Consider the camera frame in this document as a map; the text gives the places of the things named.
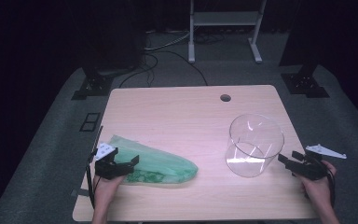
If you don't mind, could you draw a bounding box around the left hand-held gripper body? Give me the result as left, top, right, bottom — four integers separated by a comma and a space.
94, 142, 129, 180

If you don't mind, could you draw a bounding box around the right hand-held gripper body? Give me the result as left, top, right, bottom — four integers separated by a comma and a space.
292, 143, 348, 181

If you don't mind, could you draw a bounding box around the green plastic bag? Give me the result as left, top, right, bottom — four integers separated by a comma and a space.
108, 133, 200, 186

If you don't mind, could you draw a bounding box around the clear plastic round container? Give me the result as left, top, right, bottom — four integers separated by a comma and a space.
225, 113, 285, 179

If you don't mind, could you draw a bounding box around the person's left hand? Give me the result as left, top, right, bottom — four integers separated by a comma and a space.
92, 173, 126, 204

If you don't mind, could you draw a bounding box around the person's right hand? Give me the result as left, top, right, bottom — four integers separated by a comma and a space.
294, 160, 338, 204

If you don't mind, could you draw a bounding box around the dark tape piece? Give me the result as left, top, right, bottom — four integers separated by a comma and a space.
70, 188, 90, 198

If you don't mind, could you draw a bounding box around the black stand base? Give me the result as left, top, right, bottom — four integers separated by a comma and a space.
71, 65, 116, 102
280, 63, 331, 99

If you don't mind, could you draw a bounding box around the white metal stand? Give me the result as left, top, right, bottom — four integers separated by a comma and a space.
187, 0, 269, 65

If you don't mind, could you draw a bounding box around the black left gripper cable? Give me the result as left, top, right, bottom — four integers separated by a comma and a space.
85, 148, 99, 210

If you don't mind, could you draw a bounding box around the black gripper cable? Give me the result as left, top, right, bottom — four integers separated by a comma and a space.
324, 167, 337, 209
85, 148, 99, 210

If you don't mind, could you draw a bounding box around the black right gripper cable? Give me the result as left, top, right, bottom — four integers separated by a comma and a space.
324, 167, 337, 209

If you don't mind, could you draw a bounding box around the black floor outlet frame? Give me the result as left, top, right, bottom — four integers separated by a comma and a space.
79, 112, 102, 133

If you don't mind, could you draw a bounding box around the black floor cable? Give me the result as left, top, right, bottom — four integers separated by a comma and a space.
118, 49, 209, 89

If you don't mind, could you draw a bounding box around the grey floor cable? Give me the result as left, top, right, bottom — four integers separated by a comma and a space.
144, 30, 191, 52

